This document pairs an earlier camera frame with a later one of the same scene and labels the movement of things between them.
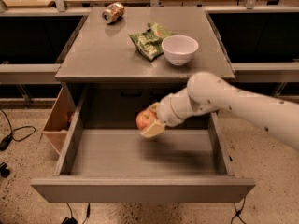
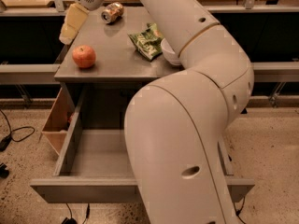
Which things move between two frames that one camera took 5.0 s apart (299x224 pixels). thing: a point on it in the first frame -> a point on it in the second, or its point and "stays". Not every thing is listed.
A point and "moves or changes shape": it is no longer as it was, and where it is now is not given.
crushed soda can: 113,12 stays
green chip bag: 149,42 stays
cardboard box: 59,120 stays
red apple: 144,119 moves or changes shape
